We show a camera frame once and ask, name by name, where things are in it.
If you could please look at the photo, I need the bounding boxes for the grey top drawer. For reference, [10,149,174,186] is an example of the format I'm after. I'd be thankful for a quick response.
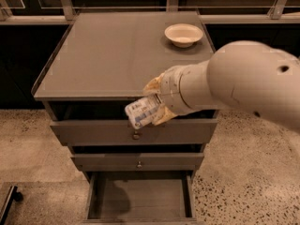
[51,119,217,146]

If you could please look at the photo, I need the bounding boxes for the grey bottom drawer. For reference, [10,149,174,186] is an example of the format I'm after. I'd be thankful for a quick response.
[82,172,198,225]

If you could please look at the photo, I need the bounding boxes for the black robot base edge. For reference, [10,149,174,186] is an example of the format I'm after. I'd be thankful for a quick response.
[0,186,23,225]

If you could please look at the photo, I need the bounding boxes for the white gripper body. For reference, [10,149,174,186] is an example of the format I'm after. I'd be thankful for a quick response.
[159,66,193,115]

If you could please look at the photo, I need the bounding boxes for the metal shelf rail frame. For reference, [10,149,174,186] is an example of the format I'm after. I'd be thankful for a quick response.
[0,0,300,24]

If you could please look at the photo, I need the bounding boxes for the round drawer knob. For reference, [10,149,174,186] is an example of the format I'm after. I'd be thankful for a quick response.
[136,161,143,169]
[132,131,141,140]

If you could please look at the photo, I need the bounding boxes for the grey drawer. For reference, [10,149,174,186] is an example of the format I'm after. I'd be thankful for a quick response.
[82,172,198,225]
[51,119,217,146]
[71,153,203,172]

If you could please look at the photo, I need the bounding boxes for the white bowl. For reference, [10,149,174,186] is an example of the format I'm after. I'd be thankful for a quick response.
[164,23,203,48]

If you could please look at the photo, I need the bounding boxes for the grey drawer cabinet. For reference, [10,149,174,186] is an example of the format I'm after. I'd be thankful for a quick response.
[31,10,234,225]

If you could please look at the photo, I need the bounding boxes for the round top drawer knob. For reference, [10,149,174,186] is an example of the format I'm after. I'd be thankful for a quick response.
[132,131,141,140]

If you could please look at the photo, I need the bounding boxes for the grey middle drawer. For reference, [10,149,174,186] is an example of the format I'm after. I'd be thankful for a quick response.
[71,153,203,172]

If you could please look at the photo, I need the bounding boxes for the blue labelled plastic bottle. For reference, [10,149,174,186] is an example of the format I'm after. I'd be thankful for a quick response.
[125,95,160,129]

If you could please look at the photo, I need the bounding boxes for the round middle drawer knob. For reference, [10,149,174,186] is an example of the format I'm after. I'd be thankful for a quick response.
[136,161,143,169]

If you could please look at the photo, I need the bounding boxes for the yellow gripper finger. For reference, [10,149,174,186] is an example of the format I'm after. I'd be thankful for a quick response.
[152,105,176,126]
[142,73,164,96]

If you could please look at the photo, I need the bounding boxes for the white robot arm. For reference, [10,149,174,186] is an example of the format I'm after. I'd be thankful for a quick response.
[143,41,300,132]

